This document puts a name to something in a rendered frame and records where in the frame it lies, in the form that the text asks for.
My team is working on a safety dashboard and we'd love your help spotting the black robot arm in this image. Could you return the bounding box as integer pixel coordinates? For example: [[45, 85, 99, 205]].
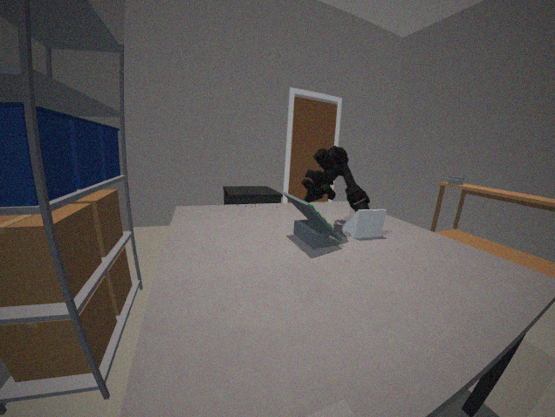
[[305, 146, 370, 213]]

